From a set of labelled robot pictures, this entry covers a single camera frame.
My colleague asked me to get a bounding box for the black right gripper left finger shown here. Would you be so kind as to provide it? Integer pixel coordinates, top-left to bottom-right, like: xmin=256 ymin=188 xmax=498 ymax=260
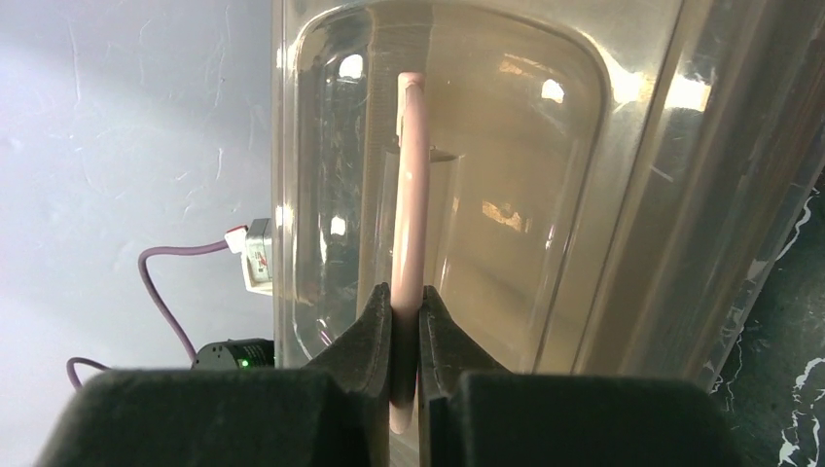
xmin=37 ymin=283 xmax=392 ymax=466

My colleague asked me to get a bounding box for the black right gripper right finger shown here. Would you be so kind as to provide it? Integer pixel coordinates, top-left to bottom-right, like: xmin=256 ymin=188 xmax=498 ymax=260
xmin=418 ymin=286 xmax=744 ymax=466

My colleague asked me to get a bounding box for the beige translucent plastic toolbox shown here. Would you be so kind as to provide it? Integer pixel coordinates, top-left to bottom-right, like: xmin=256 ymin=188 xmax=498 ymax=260
xmin=270 ymin=0 xmax=825 ymax=467

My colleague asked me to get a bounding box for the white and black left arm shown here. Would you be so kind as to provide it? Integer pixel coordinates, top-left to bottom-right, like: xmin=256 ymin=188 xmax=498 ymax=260
xmin=191 ymin=339 xmax=275 ymax=371

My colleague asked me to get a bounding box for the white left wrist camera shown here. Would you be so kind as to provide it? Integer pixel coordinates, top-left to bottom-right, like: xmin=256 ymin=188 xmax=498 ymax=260
xmin=224 ymin=218 xmax=273 ymax=297

